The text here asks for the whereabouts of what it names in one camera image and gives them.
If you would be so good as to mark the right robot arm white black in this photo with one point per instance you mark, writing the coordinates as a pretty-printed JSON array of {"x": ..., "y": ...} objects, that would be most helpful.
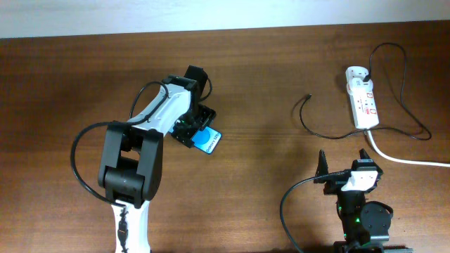
[{"x": 365, "y": 223}]

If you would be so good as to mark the white power strip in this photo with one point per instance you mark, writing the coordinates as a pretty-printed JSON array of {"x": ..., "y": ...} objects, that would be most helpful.
[{"x": 363, "y": 105}]

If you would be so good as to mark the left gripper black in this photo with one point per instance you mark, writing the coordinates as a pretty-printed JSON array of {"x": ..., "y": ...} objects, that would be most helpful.
[{"x": 185, "y": 135}]

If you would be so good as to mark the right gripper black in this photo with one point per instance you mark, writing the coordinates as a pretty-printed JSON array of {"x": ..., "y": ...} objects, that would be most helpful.
[{"x": 337, "y": 179}]

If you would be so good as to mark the white charger adapter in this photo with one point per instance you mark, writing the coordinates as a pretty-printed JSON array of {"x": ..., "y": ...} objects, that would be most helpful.
[{"x": 358, "y": 85}]

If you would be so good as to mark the blue smartphone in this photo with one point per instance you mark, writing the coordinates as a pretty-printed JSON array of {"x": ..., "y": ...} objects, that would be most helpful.
[{"x": 207, "y": 139}]

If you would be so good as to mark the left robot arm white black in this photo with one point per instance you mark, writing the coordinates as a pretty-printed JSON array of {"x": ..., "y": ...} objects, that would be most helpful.
[{"x": 131, "y": 163}]

